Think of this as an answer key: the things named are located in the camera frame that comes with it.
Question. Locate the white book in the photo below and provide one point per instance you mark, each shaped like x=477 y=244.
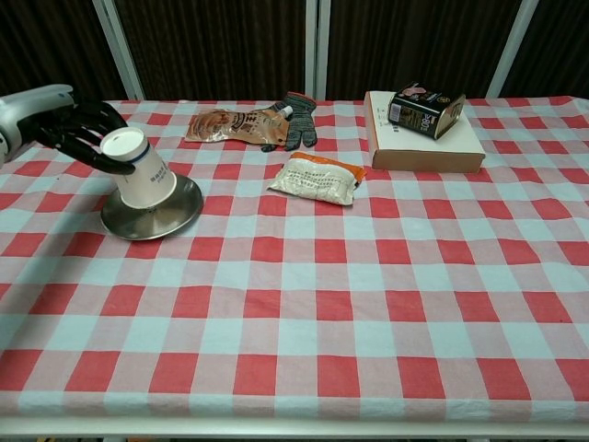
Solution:
x=423 y=147

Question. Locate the gray knit glove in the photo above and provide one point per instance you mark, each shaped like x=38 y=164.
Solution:
x=301 y=122

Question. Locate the dark fabric partition panel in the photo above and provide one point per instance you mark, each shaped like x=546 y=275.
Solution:
x=561 y=46
x=50 y=46
x=221 y=46
x=405 y=41

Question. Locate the white powder packet orange edge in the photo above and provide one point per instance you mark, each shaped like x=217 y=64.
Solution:
x=317 y=182

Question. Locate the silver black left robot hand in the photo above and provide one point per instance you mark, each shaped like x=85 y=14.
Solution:
x=32 y=110

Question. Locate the silver metal plate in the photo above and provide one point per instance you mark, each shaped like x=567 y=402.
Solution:
x=152 y=225

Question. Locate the black tin can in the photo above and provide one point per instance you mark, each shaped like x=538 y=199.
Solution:
x=419 y=112

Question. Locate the white paper cup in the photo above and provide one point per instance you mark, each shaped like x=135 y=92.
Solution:
x=142 y=179

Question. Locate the red white checkered tablecloth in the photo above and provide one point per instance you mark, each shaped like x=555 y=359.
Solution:
x=322 y=299

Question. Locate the orange spout pouch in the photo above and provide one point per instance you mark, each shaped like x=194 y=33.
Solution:
x=230 y=126

